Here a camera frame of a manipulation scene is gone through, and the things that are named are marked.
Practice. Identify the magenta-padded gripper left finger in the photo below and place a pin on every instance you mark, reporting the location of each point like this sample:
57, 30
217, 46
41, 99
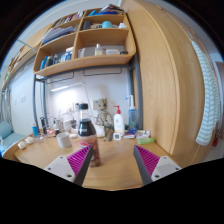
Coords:
61, 166

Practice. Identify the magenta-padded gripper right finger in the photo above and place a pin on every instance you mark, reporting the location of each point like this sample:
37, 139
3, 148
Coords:
163, 166

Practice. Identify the cola bottle with black cap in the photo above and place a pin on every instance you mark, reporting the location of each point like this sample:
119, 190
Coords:
87, 128

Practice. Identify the speckled white cup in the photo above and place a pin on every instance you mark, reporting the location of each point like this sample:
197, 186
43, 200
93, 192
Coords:
63, 140

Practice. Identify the flat round red coaster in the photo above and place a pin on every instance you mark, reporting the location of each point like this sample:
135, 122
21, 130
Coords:
83, 145

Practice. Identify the small white oval case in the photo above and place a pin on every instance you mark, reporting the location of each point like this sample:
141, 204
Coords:
73, 135

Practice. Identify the white packet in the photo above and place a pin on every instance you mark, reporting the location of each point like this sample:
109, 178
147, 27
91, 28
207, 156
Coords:
143, 133

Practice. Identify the white charger block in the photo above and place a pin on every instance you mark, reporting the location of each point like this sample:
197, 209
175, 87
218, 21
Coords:
68, 125

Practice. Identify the black upright electric device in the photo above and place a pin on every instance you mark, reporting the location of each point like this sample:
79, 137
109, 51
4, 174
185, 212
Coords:
43, 126

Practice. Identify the small blue tube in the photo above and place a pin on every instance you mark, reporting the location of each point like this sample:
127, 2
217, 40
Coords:
35, 130

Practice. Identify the blue box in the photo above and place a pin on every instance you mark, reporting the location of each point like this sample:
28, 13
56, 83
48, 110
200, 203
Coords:
130, 134

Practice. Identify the white tissue roll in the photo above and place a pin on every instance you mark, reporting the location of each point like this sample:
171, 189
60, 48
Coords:
100, 131

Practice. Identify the small white cube clock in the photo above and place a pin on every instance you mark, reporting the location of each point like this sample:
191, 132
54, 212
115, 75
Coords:
117, 136

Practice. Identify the clear blue spray bottle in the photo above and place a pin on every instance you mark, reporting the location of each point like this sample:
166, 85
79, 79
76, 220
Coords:
132, 118

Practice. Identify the white pump bottle, red pump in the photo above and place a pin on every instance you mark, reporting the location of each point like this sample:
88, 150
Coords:
119, 125

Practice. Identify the teal chair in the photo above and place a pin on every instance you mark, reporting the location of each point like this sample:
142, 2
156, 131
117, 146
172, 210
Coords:
6, 130

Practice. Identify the tree creature figure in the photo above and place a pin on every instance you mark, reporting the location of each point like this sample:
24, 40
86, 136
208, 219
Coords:
104, 115

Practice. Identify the white paper card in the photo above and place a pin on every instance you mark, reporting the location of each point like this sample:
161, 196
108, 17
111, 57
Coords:
96, 105

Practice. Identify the green white striped towel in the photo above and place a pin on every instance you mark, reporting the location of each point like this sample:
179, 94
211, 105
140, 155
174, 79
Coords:
208, 110

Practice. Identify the white desk lamp bar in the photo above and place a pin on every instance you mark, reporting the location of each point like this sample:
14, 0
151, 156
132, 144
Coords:
60, 88

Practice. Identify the wooden wardrobe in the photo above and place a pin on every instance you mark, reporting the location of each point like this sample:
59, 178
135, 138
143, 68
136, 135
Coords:
160, 83

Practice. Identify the wooden shelf unit with items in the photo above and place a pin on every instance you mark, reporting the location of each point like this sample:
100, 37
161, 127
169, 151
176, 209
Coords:
83, 61

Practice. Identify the narrow wooden shelf unit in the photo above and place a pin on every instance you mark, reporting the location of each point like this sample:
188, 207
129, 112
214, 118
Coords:
20, 63

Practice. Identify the white wall switch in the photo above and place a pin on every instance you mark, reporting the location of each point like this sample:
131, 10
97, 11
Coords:
22, 98

